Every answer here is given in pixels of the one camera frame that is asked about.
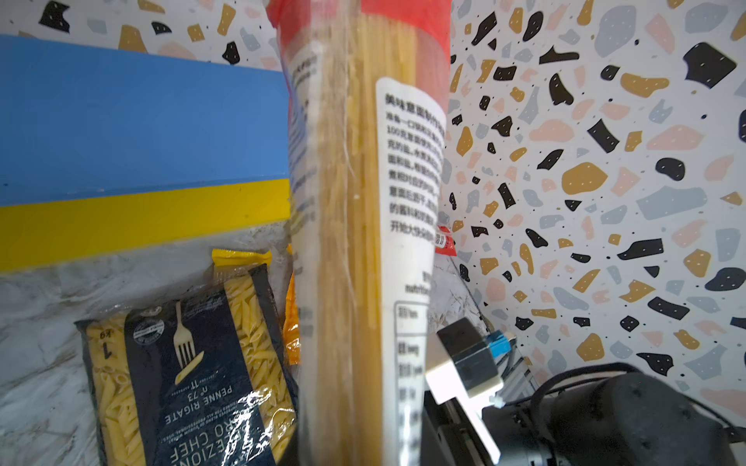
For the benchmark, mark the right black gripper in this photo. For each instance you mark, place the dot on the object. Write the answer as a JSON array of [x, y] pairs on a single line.
[[630, 419]]

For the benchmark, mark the red clear spaghetti pack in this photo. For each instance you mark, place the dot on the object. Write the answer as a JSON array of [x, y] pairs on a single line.
[[369, 84]]

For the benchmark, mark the dark penne pasta bag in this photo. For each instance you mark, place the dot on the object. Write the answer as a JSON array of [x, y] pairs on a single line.
[[200, 379]]

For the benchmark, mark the red long spaghetti pack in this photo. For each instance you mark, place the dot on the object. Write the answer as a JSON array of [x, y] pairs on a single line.
[[445, 243]]

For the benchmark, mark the blue orange orecchiette bag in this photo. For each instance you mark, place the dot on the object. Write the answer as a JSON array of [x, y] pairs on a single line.
[[291, 328]]

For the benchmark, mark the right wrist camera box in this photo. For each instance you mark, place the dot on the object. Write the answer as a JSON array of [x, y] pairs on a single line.
[[463, 380]]

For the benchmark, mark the yellow shelf unit frame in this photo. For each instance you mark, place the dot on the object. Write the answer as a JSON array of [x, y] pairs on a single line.
[[40, 235]]

